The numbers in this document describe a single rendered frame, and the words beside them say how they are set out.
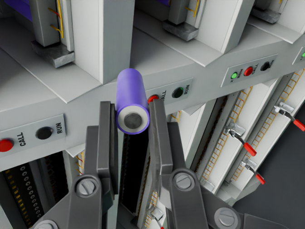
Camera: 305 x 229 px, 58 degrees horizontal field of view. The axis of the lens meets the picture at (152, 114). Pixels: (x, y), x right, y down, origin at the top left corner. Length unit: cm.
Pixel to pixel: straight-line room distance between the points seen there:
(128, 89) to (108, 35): 15
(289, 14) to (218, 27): 19
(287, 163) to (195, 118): 67
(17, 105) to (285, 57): 47
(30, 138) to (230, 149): 56
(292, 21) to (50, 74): 43
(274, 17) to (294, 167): 68
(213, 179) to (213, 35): 56
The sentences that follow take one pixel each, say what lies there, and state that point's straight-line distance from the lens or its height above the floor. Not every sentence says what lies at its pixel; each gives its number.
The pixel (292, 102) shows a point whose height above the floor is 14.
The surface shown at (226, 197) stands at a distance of 112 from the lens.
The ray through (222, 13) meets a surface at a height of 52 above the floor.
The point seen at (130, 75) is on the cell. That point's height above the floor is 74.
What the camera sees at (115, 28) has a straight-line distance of 31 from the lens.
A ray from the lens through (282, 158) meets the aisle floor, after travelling 114.
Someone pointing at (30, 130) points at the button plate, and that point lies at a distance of 34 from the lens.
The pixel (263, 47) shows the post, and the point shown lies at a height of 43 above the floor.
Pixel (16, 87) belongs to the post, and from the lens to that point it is 34.
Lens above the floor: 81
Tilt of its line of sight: 26 degrees down
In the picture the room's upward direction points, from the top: 108 degrees counter-clockwise
